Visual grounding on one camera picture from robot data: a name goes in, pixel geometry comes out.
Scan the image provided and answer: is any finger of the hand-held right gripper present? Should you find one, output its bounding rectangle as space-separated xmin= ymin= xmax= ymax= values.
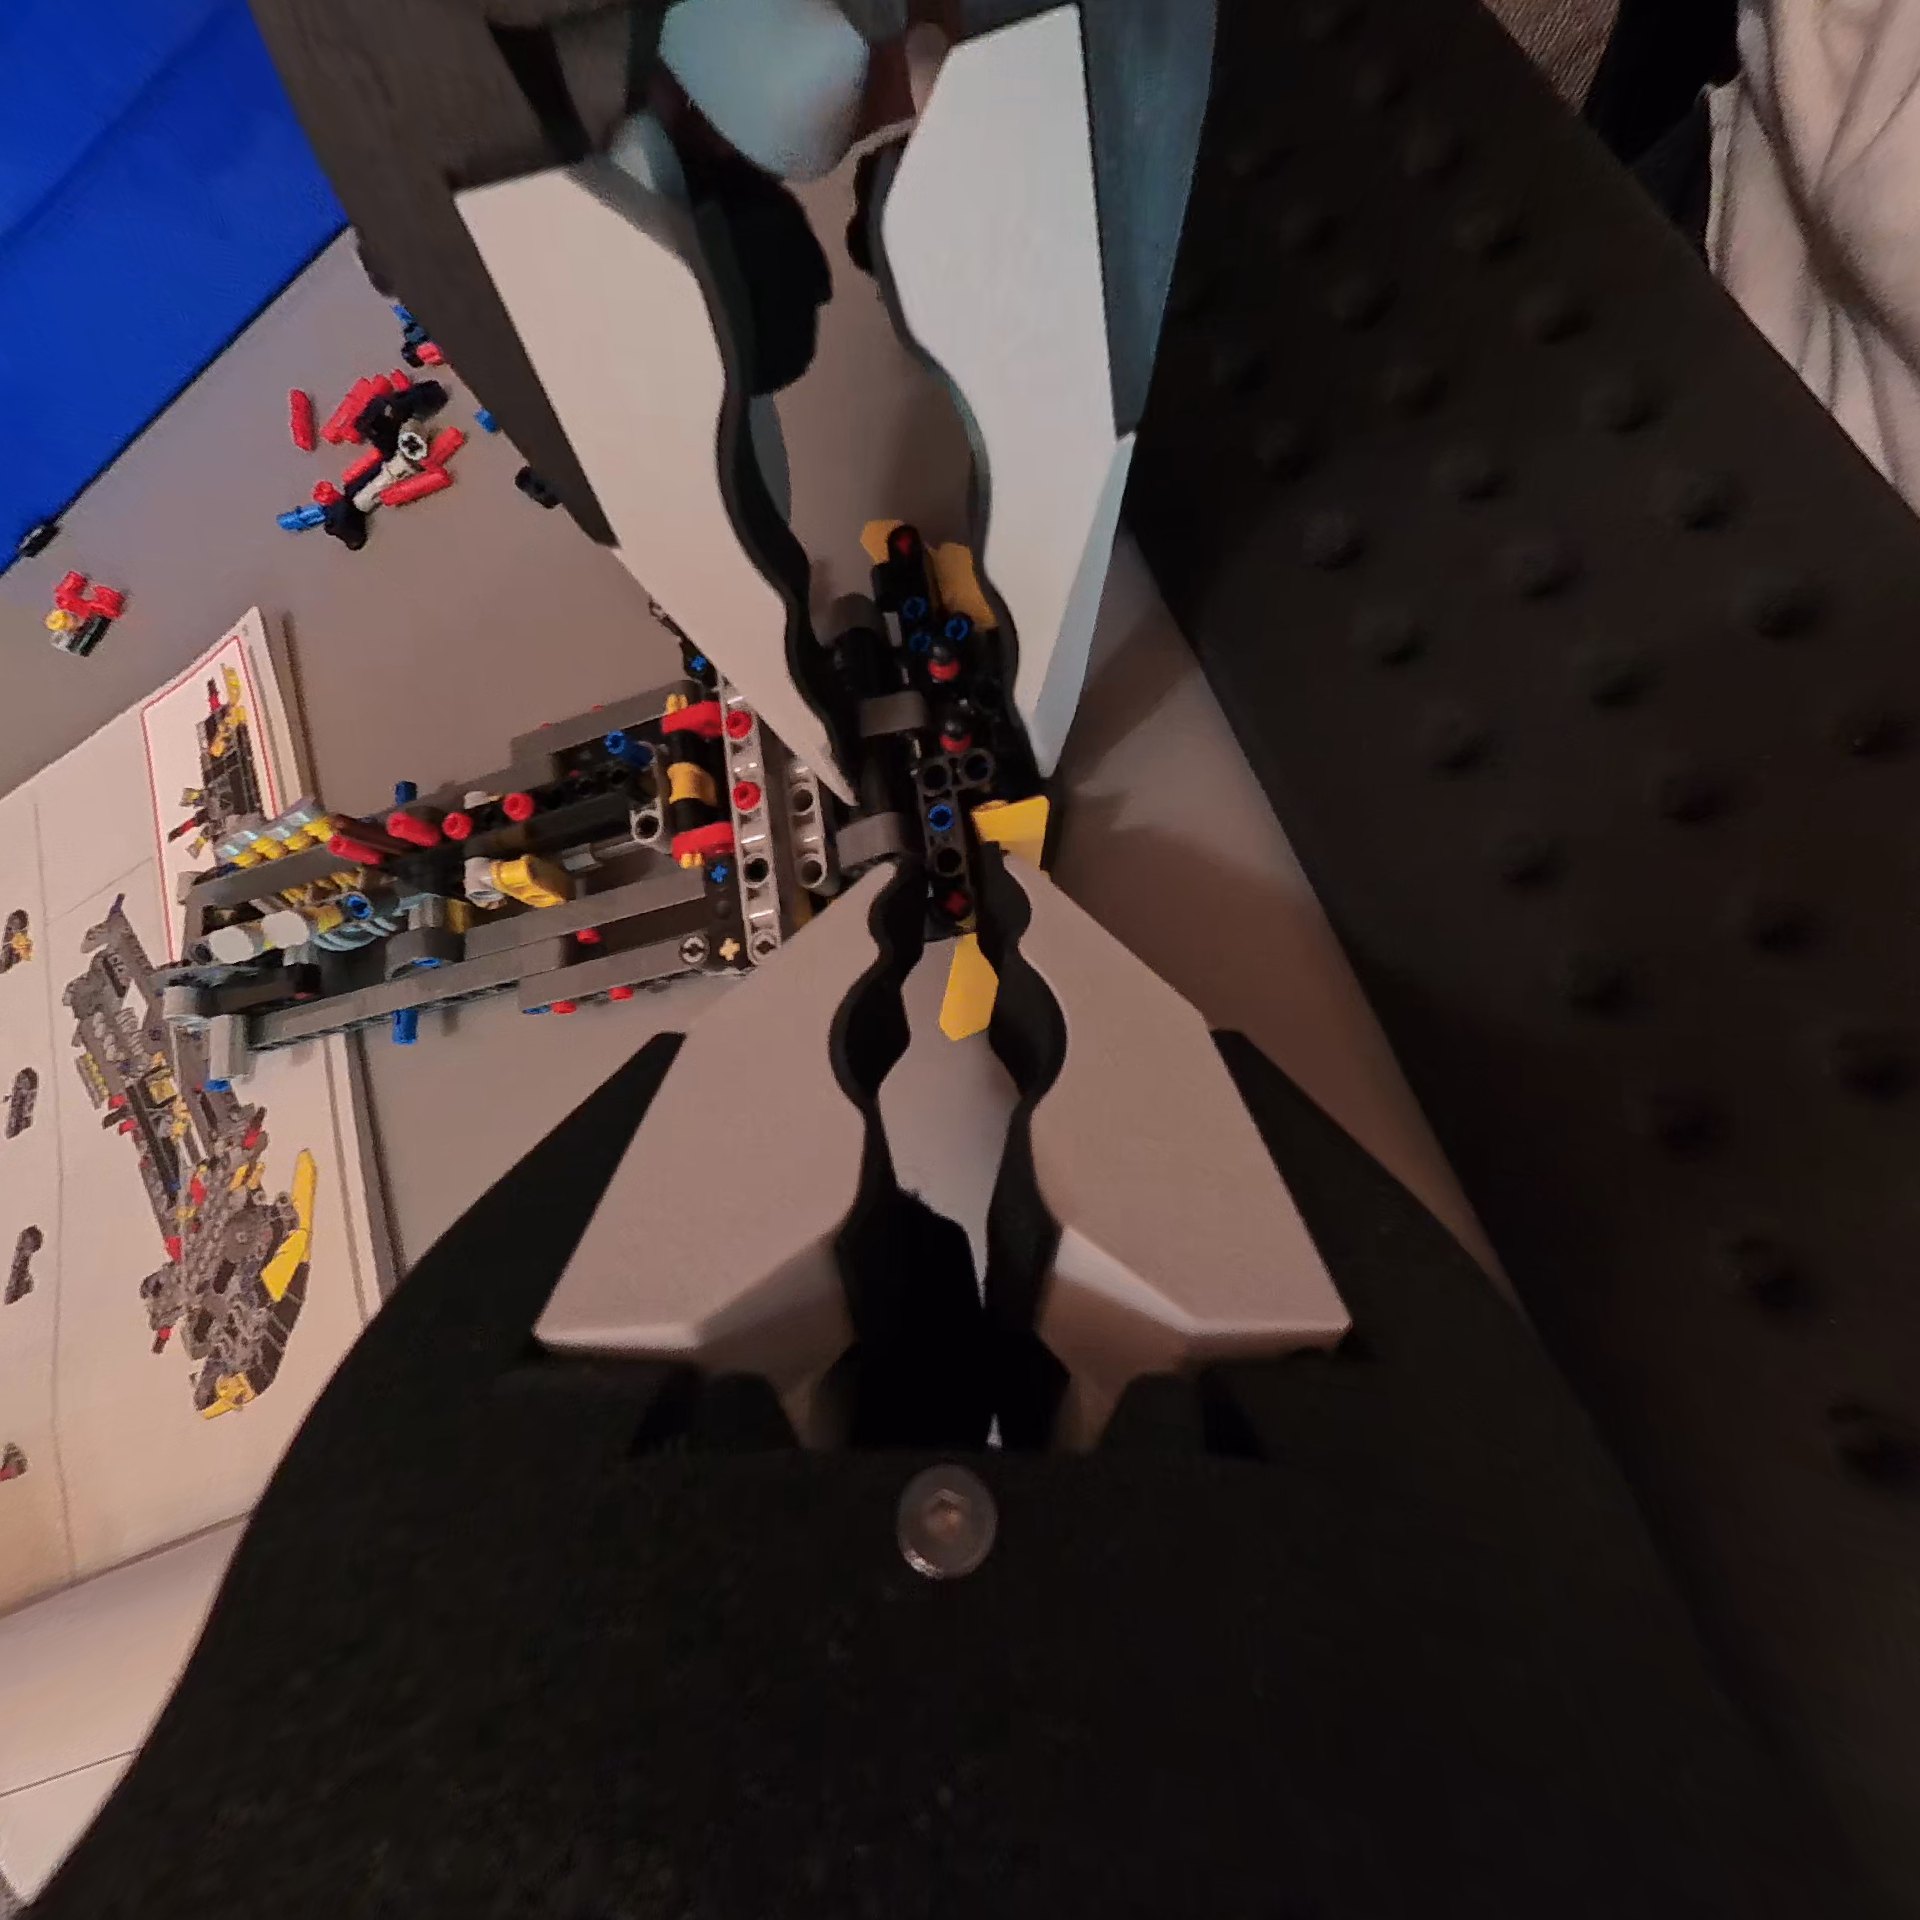
xmin=450 ymin=154 xmax=863 ymax=816
xmin=855 ymin=0 xmax=1143 ymax=782

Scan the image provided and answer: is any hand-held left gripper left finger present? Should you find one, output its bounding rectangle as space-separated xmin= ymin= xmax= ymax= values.
xmin=533 ymin=861 xmax=921 ymax=1454

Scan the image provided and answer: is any black dimpled cloth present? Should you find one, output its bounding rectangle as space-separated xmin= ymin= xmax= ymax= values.
xmin=1125 ymin=0 xmax=1920 ymax=1920

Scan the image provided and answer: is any lego instruction booklet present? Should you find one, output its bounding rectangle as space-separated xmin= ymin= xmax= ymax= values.
xmin=0 ymin=608 xmax=400 ymax=1846

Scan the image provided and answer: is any pile of lego pins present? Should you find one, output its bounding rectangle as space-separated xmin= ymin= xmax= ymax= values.
xmin=276 ymin=300 xmax=564 ymax=549

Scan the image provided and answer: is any blue plastic bin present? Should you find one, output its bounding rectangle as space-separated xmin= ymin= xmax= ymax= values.
xmin=0 ymin=0 xmax=354 ymax=578

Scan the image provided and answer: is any partly built lego chassis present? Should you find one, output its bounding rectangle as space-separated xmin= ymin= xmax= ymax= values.
xmin=161 ymin=517 xmax=1057 ymax=1082

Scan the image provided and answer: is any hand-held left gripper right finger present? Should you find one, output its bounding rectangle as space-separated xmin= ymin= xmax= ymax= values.
xmin=983 ymin=853 xmax=1356 ymax=1454

